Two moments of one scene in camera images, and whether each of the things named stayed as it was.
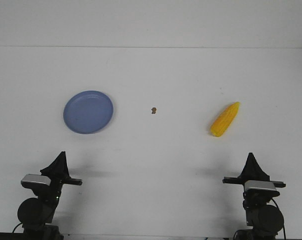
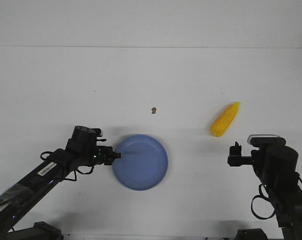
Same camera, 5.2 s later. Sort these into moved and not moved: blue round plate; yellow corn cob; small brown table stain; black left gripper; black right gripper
Moved: black right gripper; blue round plate; black left gripper
Not moved: yellow corn cob; small brown table stain
